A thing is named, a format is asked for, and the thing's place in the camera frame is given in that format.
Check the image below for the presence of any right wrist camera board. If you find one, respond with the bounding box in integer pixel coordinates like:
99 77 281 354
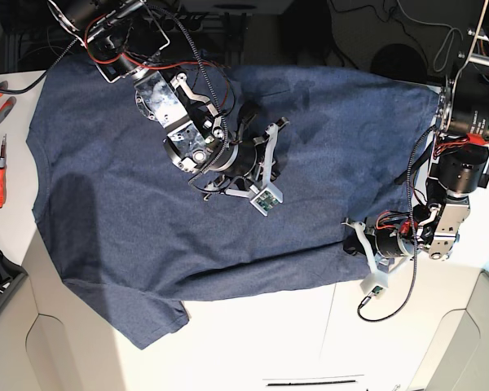
249 183 284 217

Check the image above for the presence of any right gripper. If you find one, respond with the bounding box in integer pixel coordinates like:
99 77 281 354
189 116 289 203

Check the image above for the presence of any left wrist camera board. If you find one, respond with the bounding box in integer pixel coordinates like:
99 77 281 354
360 275 389 297

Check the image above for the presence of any blue grey t-shirt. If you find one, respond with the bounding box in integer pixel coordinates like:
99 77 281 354
26 52 443 351

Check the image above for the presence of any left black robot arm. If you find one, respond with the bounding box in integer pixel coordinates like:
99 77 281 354
344 1 489 291

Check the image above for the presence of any orange handled screwdriver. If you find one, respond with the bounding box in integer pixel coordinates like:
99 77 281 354
0 134 7 209

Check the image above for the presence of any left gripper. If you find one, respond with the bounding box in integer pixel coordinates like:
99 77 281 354
341 215 418 285

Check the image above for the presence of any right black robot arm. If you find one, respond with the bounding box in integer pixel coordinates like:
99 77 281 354
48 1 289 215

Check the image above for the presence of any black braided right cable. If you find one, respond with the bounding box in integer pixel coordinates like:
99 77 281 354
356 125 437 323

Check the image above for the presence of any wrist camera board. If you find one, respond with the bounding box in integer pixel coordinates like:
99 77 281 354
249 183 284 217
360 275 389 297

